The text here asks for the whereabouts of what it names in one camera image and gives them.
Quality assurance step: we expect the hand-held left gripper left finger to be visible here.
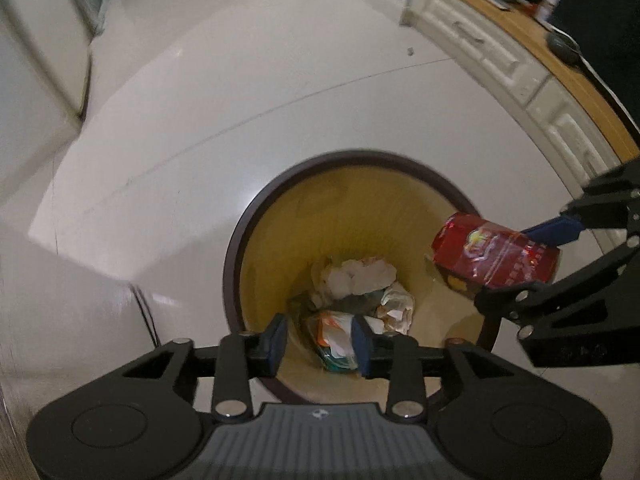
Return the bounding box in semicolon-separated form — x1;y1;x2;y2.
120;312;289;418

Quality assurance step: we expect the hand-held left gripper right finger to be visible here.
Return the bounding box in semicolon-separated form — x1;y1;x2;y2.
350;314;518;418

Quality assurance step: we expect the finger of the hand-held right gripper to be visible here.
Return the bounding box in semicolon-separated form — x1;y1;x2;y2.
520;157;640;248
474;239;640;329

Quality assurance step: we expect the teal plastic packet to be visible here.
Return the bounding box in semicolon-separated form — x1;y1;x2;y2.
305;310;361;373

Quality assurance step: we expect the white red printed wrapper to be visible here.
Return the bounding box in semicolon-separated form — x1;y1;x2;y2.
375;282;416;336

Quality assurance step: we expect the red shiny snack packet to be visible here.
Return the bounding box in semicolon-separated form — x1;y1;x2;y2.
432;212;562;301

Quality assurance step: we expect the white plastic bag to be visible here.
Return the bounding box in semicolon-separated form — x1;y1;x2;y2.
312;257;398;311

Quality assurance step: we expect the brown round bin yellow inside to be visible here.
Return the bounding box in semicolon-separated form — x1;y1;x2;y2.
222;149;501;403

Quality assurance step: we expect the low cabinet with wooden top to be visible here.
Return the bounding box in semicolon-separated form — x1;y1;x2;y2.
400;0;640;196

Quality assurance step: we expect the black round object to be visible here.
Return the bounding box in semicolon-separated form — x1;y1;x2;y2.
546;32;581;63

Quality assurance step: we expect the dark bear printed cloth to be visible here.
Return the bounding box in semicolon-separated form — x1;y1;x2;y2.
545;0;640;126

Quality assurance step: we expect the white refrigerator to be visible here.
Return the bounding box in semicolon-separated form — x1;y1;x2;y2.
0;0;96;121

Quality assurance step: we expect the black cable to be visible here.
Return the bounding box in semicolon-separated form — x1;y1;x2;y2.
131;282;161;346

